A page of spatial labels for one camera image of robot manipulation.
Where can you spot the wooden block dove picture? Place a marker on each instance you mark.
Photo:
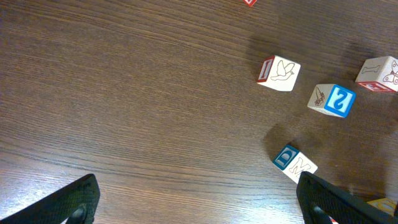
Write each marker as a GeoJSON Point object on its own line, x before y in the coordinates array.
{"type": "Point", "coordinates": [278, 73]}

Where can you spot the wooden block green yellow sides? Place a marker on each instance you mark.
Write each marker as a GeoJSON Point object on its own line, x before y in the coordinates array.
{"type": "Point", "coordinates": [385, 204]}

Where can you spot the wooden block butterfly picture red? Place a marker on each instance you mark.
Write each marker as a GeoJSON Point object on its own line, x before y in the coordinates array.
{"type": "Point", "coordinates": [379, 74]}

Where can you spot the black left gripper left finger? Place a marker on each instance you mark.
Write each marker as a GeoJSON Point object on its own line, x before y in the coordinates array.
{"type": "Point", "coordinates": [75, 203]}

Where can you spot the wooden block letter M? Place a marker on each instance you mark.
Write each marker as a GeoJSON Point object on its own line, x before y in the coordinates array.
{"type": "Point", "coordinates": [292, 163]}

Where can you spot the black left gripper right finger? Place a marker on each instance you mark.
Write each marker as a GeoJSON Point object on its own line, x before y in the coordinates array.
{"type": "Point", "coordinates": [321, 201]}

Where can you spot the wooden block red far corner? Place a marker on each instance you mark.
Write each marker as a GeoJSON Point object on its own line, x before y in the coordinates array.
{"type": "Point", "coordinates": [250, 3]}

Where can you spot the wooden block blue number 2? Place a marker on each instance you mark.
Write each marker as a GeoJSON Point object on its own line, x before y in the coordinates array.
{"type": "Point", "coordinates": [332, 100]}

